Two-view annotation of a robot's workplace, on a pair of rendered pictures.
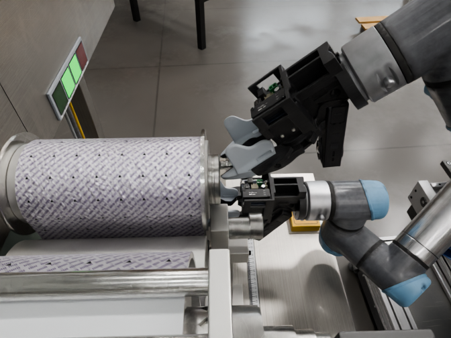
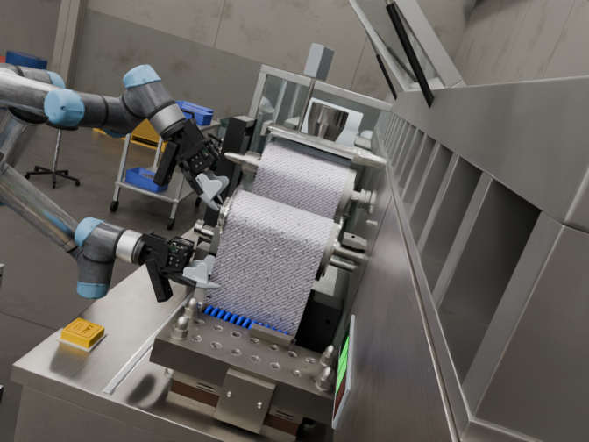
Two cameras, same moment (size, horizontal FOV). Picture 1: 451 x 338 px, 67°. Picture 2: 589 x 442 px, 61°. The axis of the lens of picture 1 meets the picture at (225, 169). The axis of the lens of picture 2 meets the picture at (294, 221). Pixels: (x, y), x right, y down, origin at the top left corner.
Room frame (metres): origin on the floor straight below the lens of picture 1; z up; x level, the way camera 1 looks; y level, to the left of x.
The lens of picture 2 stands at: (1.47, 0.28, 1.61)
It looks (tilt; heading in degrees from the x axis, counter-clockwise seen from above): 16 degrees down; 185
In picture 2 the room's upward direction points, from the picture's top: 17 degrees clockwise
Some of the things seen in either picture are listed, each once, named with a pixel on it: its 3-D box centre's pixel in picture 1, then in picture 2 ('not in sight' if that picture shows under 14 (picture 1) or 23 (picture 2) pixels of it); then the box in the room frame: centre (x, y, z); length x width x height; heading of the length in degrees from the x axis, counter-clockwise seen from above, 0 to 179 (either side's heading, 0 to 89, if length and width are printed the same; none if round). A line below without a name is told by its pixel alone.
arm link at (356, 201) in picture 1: (353, 200); (102, 238); (0.39, -0.24, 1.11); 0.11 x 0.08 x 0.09; 92
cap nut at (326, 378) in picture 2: not in sight; (327, 376); (0.54, 0.36, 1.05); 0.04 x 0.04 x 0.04
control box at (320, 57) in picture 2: not in sight; (316, 61); (-0.23, 0.05, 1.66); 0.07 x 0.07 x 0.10; 65
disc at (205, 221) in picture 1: (205, 179); (231, 214); (0.33, 0.03, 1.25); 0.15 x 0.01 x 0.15; 2
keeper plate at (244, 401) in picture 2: not in sight; (244, 402); (0.59, 0.22, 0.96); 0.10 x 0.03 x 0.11; 92
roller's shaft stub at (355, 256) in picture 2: not in sight; (347, 253); (0.32, 0.32, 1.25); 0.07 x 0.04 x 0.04; 92
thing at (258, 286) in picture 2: not in sight; (258, 289); (0.38, 0.15, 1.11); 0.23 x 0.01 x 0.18; 92
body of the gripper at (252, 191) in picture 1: (270, 199); (165, 255); (0.39, -0.08, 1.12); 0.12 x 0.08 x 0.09; 92
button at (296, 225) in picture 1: (303, 216); (82, 332); (0.49, -0.20, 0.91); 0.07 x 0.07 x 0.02; 2
